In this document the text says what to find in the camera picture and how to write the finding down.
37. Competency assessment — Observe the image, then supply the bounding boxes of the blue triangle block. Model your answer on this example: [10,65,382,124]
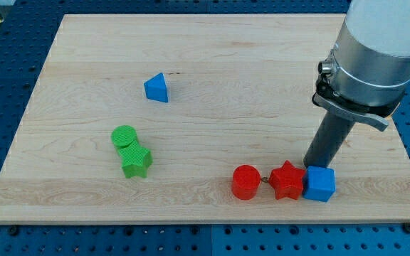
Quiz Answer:
[144,73,169,102]

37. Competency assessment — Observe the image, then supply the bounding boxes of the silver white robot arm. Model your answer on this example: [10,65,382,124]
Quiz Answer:
[312,0,410,131]

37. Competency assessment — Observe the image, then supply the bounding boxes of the light wooden board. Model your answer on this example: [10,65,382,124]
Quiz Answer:
[0,14,410,225]

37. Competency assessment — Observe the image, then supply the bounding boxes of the red cylinder block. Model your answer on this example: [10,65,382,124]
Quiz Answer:
[231,165,261,200]

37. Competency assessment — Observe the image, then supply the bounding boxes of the green star block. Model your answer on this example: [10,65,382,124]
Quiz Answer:
[117,141,152,178]

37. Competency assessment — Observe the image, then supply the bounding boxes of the green cylinder block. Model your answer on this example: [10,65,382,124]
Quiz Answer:
[110,125,140,151]

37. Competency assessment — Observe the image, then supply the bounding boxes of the red star block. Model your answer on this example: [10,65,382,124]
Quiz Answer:
[268,160,306,200]

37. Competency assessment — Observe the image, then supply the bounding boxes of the blue cube block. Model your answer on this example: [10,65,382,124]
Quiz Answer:
[303,166,336,202]

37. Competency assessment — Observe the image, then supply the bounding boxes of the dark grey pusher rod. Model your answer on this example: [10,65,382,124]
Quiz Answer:
[303,112,355,168]

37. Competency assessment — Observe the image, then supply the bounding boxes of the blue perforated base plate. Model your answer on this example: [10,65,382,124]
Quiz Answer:
[0,0,410,255]

